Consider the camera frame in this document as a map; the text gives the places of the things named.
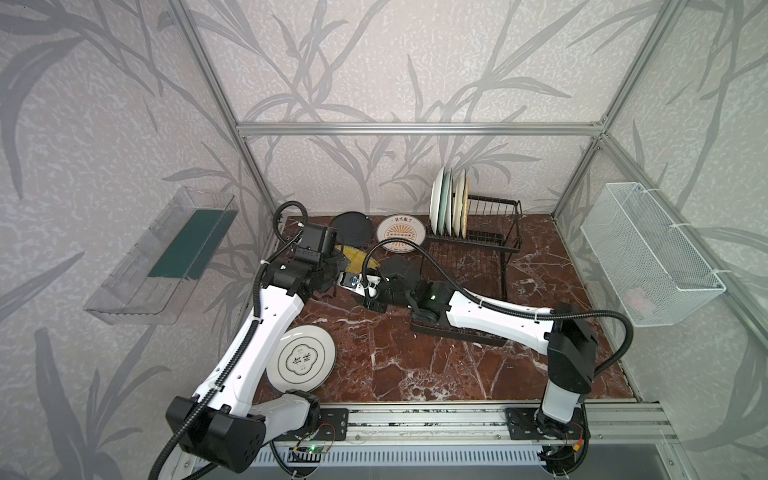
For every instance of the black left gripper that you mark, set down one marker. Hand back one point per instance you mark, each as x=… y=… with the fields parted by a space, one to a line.
x=335 y=264

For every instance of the white mesh wall basket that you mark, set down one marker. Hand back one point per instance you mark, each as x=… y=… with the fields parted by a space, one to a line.
x=659 y=277

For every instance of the orange sunburst plate front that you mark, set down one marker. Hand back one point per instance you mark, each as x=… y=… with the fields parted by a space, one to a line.
x=458 y=203

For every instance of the green rim lettered plate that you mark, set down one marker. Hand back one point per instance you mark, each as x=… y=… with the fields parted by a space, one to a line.
x=435 y=200

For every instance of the orange sunburst plate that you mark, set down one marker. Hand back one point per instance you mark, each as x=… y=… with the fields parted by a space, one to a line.
x=458 y=203
x=402 y=226

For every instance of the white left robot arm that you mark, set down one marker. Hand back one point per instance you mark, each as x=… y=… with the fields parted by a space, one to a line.
x=216 y=423

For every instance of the orange sunburst plate by rack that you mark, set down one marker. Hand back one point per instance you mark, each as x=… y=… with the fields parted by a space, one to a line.
x=402 y=226

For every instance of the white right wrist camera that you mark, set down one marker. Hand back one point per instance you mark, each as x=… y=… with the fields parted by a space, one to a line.
x=353 y=283

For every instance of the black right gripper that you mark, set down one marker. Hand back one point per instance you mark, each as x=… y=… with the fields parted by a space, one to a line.
x=377 y=291

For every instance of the black round plate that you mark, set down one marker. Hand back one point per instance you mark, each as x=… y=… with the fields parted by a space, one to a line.
x=353 y=229

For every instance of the cream floral plate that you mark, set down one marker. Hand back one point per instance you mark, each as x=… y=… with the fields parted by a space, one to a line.
x=464 y=206

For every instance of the clear acrylic wall shelf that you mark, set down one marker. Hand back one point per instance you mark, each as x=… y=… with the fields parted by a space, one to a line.
x=157 y=277

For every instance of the yellow woven plate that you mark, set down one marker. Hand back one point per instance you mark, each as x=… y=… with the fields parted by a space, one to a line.
x=355 y=257

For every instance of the white plate black emblem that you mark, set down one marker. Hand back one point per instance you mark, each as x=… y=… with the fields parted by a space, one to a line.
x=304 y=360

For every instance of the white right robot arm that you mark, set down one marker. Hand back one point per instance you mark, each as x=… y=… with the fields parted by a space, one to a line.
x=563 y=334

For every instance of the black wire dish rack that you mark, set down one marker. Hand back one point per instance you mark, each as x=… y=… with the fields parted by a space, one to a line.
x=479 y=263

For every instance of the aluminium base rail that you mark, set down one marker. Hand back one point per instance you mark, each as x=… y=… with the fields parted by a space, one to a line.
x=490 y=423

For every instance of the mint green flower plate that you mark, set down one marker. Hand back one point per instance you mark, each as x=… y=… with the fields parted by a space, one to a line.
x=444 y=202

